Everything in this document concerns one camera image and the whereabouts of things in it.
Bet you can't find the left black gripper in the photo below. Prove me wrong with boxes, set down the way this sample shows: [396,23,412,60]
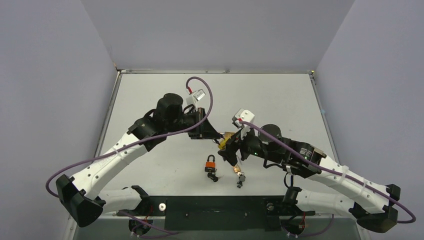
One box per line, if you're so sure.
[166,107,221,140]

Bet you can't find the large brass padlock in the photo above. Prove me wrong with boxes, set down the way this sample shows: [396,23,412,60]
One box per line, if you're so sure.
[219,131,235,141]

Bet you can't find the yellow padlock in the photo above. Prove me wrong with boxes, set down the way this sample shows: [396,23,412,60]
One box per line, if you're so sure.
[217,138,229,150]

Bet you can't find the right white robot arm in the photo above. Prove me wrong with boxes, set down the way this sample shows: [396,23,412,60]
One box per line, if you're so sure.
[218,124,401,233]

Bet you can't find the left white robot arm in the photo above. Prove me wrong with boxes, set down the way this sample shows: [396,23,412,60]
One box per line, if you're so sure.
[55,93,222,228]

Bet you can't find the small brass padlock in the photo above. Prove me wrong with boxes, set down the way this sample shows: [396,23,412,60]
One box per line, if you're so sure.
[232,163,242,174]

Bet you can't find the orange black padlock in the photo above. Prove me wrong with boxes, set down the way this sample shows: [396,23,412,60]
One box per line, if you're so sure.
[204,154,217,173]

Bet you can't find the black keys of orange padlock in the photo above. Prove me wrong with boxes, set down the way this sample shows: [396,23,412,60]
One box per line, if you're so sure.
[207,171,224,183]

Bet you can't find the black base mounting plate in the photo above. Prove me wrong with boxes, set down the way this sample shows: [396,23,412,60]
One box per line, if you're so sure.
[117,195,315,231]

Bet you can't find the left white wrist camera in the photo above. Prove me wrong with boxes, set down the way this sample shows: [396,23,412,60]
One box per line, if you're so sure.
[186,89,206,108]

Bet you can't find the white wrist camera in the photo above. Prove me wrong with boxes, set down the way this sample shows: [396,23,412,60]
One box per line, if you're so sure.
[232,108,255,128]
[186,89,206,108]

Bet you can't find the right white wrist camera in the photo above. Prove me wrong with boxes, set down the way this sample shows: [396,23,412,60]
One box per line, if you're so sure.
[232,108,255,128]

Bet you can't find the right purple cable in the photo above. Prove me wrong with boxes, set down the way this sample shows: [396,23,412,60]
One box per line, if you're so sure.
[238,119,417,224]

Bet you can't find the purple cable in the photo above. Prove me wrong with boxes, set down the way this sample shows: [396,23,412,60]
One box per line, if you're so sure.
[45,76,214,199]
[238,119,417,224]

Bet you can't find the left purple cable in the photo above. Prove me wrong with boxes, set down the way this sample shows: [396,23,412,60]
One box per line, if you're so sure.
[45,76,214,199]

